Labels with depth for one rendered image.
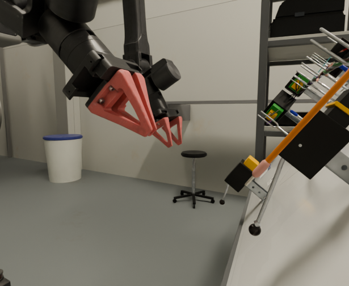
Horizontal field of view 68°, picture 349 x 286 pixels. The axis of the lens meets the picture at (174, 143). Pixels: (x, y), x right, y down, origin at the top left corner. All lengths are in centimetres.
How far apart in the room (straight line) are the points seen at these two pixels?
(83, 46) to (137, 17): 46
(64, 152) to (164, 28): 237
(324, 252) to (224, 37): 342
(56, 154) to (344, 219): 417
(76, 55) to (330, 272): 34
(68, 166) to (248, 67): 298
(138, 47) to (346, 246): 65
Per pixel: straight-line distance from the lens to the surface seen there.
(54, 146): 431
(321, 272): 28
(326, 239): 31
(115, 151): 459
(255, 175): 17
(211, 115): 356
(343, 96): 29
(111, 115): 33
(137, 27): 79
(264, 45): 129
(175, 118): 75
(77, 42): 36
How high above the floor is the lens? 114
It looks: 8 degrees down
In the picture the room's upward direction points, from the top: straight up
